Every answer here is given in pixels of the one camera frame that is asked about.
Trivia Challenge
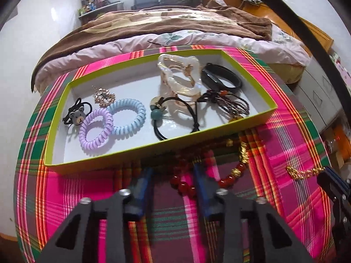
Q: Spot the brown wooden furniture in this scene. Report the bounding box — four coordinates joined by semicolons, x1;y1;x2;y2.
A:
0;233;20;263

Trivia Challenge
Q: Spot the red bead bracelet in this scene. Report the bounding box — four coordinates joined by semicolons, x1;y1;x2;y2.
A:
170;138;249;195

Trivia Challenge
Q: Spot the purple spiral hair tie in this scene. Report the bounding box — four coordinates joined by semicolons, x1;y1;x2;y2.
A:
79;108;113;151

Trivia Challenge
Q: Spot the black bangle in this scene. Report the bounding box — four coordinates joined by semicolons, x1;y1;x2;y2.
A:
201;64;243;89

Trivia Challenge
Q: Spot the grey drawer cabinet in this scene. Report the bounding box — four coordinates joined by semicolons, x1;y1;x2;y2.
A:
295;60;343;135

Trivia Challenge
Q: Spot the pale hair claw clip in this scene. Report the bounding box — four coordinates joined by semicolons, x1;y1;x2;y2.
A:
157;54;202;113

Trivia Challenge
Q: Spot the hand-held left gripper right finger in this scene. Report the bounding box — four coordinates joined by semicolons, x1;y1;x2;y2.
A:
193;166;314;263

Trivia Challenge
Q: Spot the grey bear hair tie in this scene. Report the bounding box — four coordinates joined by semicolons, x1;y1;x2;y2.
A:
63;97;92;128

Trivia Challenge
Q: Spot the yellow-green cardboard box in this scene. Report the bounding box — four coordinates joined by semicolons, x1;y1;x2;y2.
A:
44;49;278;174

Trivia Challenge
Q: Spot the dark beaded cord bracelet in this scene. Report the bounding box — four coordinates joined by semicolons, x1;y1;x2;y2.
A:
197;89;251;119

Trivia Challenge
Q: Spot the gold chain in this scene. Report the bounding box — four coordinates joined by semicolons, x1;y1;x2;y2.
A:
287;166;325;181

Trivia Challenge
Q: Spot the black teal-bead hair tie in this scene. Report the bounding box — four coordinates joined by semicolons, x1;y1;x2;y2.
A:
149;96;202;141

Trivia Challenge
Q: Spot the gold rhinestone hair clip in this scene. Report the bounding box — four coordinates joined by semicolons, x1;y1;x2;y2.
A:
92;86;116;108

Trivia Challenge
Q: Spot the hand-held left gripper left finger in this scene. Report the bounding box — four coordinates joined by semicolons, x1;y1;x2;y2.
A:
37;167;154;263

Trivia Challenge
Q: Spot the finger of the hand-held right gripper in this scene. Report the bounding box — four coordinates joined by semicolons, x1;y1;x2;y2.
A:
317;167;351;198
331;194;351;242

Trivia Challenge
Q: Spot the black strap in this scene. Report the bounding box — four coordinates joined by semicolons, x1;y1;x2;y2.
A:
230;0;351;132

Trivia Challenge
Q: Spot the desk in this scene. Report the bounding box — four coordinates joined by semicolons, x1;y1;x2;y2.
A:
78;1;124;25

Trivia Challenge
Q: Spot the blue spiral hair tie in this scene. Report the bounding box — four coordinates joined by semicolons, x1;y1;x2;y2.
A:
106;99;147;135

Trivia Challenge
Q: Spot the plaid cloth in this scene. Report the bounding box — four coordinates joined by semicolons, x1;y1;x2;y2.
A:
14;45;340;263

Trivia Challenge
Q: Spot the row of bottles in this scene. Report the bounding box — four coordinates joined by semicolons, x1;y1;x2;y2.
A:
78;0;110;15

